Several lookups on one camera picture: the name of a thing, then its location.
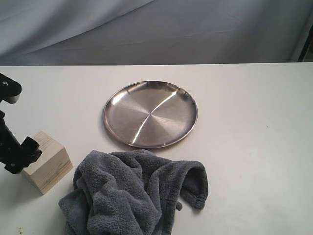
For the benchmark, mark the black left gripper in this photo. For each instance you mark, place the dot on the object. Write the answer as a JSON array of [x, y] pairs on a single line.
[[13, 155]]

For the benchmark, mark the light wooden cube block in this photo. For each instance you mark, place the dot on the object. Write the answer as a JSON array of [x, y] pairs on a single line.
[[53, 164]]

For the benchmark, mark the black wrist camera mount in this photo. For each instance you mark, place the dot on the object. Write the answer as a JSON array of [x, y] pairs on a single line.
[[10, 90]]

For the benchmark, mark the grey backdrop cloth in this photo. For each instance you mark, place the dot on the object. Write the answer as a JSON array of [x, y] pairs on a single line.
[[151, 32]]

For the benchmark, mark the round stainless steel plate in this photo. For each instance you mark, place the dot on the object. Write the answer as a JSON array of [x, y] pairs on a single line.
[[150, 114]]

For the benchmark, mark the grey fluffy towel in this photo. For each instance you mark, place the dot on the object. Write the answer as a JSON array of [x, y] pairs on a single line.
[[131, 193]]

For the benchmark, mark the black stand pole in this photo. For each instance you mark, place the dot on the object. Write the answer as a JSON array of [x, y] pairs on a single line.
[[305, 47]]

